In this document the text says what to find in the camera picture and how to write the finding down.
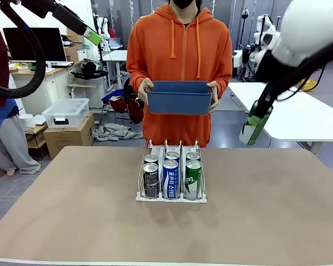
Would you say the grey crumpled cloth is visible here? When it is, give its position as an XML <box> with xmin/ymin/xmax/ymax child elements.
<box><xmin>93</xmin><ymin>123</ymin><xmax>144</xmax><ymax>141</ymax></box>

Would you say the blue plastic basket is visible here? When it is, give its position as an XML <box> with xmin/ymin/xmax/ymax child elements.
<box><xmin>145</xmin><ymin>80</ymin><xmax>214</xmax><ymax>116</ymax></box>

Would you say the blue Pocari Sweat can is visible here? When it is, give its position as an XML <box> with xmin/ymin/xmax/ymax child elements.
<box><xmin>164</xmin><ymin>151</ymin><xmax>180</xmax><ymax>163</ymax></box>
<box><xmin>162</xmin><ymin>158</ymin><xmax>180</xmax><ymax>199</ymax></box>

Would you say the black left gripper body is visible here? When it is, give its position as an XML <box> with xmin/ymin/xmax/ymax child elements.
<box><xmin>41</xmin><ymin>0</ymin><xmax>87</xmax><ymax>35</ymax></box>

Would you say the black computer monitor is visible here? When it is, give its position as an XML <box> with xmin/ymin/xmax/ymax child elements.
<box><xmin>2</xmin><ymin>27</ymin><xmax>68</xmax><ymax>62</ymax></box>

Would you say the white office table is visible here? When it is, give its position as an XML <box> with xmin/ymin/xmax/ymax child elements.
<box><xmin>102</xmin><ymin>49</ymin><xmax>128</xmax><ymax>88</ymax></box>

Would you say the large brown cardboard box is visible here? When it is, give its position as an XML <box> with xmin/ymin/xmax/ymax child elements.
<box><xmin>43</xmin><ymin>112</ymin><xmax>95</xmax><ymax>160</ymax></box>

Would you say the person's left hand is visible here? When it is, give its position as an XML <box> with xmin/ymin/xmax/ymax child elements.
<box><xmin>206</xmin><ymin>80</ymin><xmax>220</xmax><ymax>114</ymax></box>

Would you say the person's right forearm orange sleeve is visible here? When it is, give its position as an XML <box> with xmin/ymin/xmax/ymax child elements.
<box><xmin>126</xmin><ymin>62</ymin><xmax>152</xmax><ymax>92</ymax></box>

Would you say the clear acrylic can rack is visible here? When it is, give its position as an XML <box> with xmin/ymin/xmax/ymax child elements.
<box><xmin>135</xmin><ymin>135</ymin><xmax>208</xmax><ymax>202</ymax></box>

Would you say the blue cloth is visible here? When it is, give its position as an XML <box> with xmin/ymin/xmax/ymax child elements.
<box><xmin>102</xmin><ymin>90</ymin><xmax>128</xmax><ymax>104</ymax></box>

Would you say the black gear bundle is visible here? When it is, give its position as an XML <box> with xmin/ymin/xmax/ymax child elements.
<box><xmin>70</xmin><ymin>58</ymin><xmax>109</xmax><ymax>81</ymax></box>

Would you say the white desk with wood top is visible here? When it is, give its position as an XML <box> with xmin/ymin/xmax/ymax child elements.
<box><xmin>9</xmin><ymin>60</ymin><xmax>83</xmax><ymax>117</ymax></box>

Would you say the small brown cardboard box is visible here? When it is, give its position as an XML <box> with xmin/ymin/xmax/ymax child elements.
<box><xmin>63</xmin><ymin>45</ymin><xmax>79</xmax><ymax>62</ymax></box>

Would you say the yellow plastic basket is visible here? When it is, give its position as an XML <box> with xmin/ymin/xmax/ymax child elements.
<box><xmin>301</xmin><ymin>79</ymin><xmax>318</xmax><ymax>91</ymax></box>

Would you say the low wooden shelf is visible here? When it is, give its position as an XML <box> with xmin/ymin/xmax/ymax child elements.
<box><xmin>24</xmin><ymin>124</ymin><xmax>49</xmax><ymax>161</ymax></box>

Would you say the large white table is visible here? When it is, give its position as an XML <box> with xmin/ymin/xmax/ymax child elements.
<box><xmin>228</xmin><ymin>82</ymin><xmax>333</xmax><ymax>155</ymax></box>

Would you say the person in orange hoodie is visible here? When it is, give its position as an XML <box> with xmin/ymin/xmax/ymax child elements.
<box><xmin>126</xmin><ymin>0</ymin><xmax>233</xmax><ymax>149</ymax></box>

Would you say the white paper roll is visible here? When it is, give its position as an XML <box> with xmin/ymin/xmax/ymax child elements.
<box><xmin>19</xmin><ymin>114</ymin><xmax>37</xmax><ymax>130</ymax></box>

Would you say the black left arm cable sleeve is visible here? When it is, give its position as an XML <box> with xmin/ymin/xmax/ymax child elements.
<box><xmin>0</xmin><ymin>0</ymin><xmax>47</xmax><ymax>99</ymax></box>

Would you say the clear plastic storage box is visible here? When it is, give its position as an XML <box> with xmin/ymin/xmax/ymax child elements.
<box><xmin>41</xmin><ymin>98</ymin><xmax>90</xmax><ymax>129</ymax></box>

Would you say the person's left forearm orange sleeve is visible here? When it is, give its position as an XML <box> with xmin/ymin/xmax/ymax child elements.
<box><xmin>210</xmin><ymin>63</ymin><xmax>233</xmax><ymax>98</ymax></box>

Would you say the person's right hand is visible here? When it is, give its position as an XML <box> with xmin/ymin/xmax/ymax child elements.
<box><xmin>138</xmin><ymin>78</ymin><xmax>155</xmax><ymax>105</ymax></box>

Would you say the black office chair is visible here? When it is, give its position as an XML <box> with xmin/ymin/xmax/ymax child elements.
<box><xmin>123</xmin><ymin>77</ymin><xmax>145</xmax><ymax>100</ymax></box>

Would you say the black beverage can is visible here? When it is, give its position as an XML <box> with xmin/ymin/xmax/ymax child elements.
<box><xmin>142</xmin><ymin>162</ymin><xmax>159</xmax><ymax>199</ymax></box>
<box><xmin>143</xmin><ymin>154</ymin><xmax>159</xmax><ymax>166</ymax></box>

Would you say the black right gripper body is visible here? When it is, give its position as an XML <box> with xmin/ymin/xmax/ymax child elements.
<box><xmin>254</xmin><ymin>51</ymin><xmax>295</xmax><ymax>94</ymax></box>

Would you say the dark red bag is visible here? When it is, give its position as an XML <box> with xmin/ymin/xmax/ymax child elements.
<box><xmin>108</xmin><ymin>96</ymin><xmax>144</xmax><ymax>125</ymax></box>

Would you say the black light stand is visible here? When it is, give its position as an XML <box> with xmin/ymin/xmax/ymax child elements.
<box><xmin>240</xmin><ymin>7</ymin><xmax>250</xmax><ymax>81</ymax></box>

